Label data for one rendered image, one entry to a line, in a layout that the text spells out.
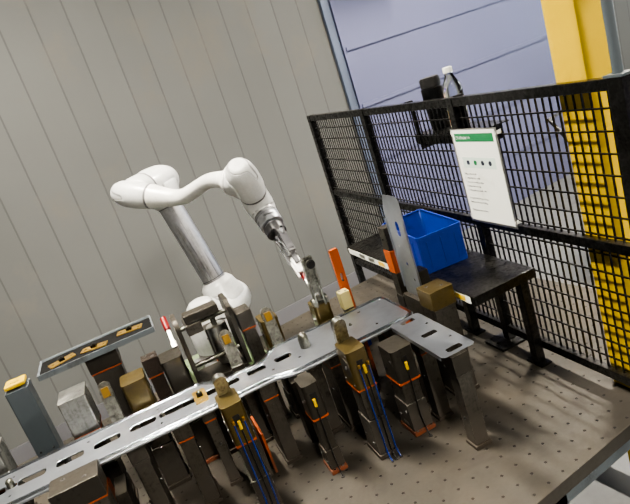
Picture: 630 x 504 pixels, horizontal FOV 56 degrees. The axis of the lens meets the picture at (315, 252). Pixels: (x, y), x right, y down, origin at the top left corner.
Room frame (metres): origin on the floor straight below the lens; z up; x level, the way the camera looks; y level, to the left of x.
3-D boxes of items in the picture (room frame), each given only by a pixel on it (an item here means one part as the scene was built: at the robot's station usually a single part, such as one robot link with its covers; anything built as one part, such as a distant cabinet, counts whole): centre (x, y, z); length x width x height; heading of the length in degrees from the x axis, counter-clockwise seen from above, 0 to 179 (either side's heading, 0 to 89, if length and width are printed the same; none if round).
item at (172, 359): (1.74, 0.54, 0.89); 0.12 x 0.07 x 0.38; 16
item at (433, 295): (1.63, -0.30, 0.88); 0.08 x 0.08 x 0.36; 16
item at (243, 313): (1.82, 0.29, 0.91); 0.07 x 0.05 x 0.42; 16
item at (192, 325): (1.77, 0.41, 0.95); 0.18 x 0.13 x 0.49; 106
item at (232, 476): (1.56, 0.45, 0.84); 0.07 x 0.04 x 0.29; 16
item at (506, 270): (1.99, -0.36, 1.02); 0.90 x 0.22 x 0.03; 16
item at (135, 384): (1.67, 0.65, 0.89); 0.12 x 0.08 x 0.38; 16
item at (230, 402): (1.38, 0.33, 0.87); 0.12 x 0.07 x 0.35; 16
